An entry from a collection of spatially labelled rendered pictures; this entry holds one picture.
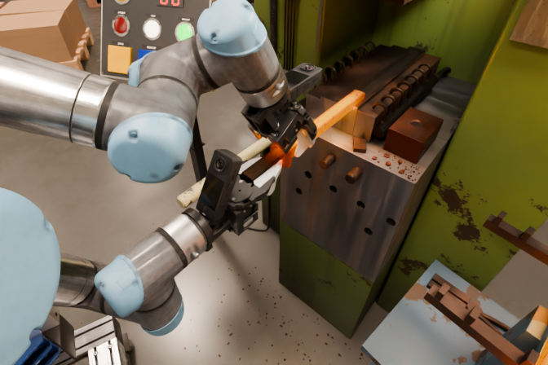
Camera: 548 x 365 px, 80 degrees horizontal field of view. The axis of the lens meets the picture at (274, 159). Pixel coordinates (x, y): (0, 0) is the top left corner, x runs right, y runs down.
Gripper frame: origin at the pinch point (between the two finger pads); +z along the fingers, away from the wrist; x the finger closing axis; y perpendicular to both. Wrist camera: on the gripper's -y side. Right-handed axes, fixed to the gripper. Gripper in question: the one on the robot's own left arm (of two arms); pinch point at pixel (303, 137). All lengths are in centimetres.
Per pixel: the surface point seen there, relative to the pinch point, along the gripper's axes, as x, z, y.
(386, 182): 16.0, 16.4, -4.3
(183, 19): -47.3, -6.6, -12.8
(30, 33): -291, 64, 4
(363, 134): 5.6, 14.6, -12.3
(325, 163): 1.6, 14.5, -1.1
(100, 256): -91, 70, 79
